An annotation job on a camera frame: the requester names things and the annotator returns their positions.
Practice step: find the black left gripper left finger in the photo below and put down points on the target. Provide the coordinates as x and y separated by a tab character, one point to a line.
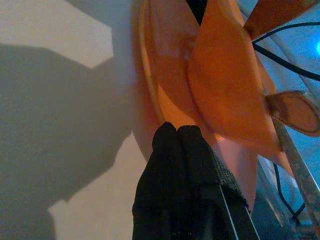
162	187

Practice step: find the orange bowl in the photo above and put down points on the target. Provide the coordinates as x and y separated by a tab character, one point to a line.
225	87

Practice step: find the orange plate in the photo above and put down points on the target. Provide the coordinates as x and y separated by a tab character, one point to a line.
170	82

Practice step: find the metal spoon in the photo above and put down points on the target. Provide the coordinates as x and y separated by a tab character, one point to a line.
292	112

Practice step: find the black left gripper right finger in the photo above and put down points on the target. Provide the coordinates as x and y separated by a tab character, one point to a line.
207	200

